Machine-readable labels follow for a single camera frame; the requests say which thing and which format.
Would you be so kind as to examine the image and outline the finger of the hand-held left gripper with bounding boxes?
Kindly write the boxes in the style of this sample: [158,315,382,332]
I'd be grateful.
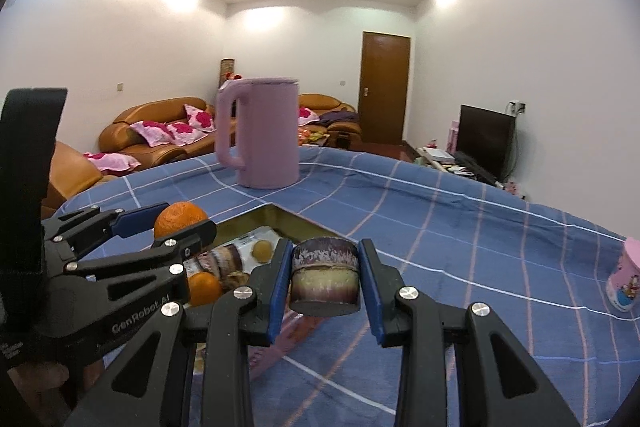
[41,202,172,262]
[64,218,219,282]

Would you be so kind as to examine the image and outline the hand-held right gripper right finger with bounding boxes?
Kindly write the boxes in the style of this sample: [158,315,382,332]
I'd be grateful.
[357,238,608,427]

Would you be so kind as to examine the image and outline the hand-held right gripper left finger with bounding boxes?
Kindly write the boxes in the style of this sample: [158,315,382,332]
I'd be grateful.
[65,238,294,427]

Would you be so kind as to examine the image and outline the large orange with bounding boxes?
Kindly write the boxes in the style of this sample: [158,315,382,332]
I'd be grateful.
[153,202,210,240]

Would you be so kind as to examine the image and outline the purple sugarcane piece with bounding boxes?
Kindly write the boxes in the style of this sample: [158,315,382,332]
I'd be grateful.
[197,243,244,275]
[290,236,362,318]

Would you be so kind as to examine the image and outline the small orange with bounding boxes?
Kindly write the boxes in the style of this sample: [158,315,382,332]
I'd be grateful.
[187,273,223,308]

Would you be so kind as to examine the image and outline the pink tin box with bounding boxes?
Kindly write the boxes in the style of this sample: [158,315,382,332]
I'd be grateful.
[190,202,351,383]

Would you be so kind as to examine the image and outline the printed paper leaflet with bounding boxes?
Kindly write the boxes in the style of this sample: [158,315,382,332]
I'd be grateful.
[220,229,281,253]

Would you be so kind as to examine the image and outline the brown leather armchair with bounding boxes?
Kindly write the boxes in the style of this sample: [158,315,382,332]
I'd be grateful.
[41,141,118,219]

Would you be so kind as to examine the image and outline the blue checked tablecloth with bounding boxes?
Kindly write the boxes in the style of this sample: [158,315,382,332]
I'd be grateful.
[50,146,640,427]

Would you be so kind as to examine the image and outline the long brown leather sofa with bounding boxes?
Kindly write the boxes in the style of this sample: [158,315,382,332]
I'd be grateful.
[98,96,237,172]

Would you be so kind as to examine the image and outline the pink electric kettle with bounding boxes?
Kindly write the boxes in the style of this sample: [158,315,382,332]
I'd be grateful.
[214,76,301,190]

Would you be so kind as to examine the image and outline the purple cloth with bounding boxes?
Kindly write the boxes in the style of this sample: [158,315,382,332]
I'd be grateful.
[320,109,358,124]

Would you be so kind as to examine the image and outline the black television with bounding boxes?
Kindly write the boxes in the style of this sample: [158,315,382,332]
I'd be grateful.
[458,104,516,182]

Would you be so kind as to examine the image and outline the brown wooden door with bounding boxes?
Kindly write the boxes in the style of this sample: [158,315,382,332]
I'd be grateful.
[361,31,412,146]

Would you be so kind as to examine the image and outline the pink cartoon cup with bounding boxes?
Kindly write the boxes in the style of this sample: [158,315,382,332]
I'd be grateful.
[606,237,640,319]

